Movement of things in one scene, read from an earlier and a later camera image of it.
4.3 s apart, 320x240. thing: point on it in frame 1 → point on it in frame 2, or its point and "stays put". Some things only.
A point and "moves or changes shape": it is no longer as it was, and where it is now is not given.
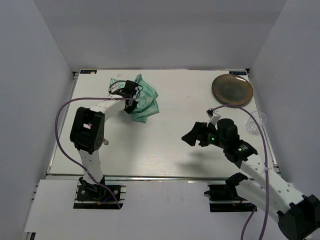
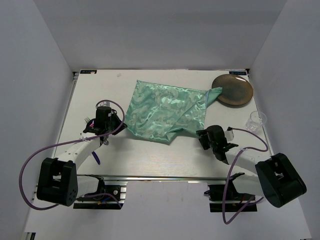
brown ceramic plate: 232,89 stays put
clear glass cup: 260,118 stays put
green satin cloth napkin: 146,97 moves or changes shape
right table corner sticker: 238,73 stays put
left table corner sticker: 88,71 stays put
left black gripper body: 128,109 → 115,123
